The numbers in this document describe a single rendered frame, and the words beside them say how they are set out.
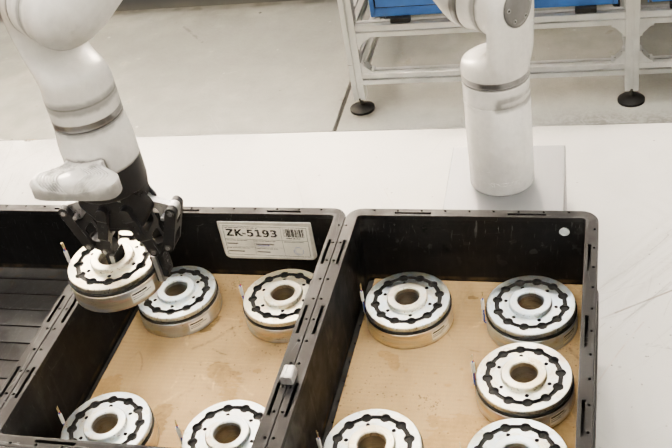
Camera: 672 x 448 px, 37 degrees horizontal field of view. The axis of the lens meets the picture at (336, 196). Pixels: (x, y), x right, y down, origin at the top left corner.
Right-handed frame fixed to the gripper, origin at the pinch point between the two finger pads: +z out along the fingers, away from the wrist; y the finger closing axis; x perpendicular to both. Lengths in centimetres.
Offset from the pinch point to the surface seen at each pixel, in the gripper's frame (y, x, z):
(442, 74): 0, -193, 89
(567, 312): -44.7, -9.5, 14.3
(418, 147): -17, -67, 31
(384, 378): -24.7, -1.0, 17.3
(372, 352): -22.5, -5.0, 17.4
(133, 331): 8.7, -6.9, 17.2
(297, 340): -17.4, 3.4, 7.3
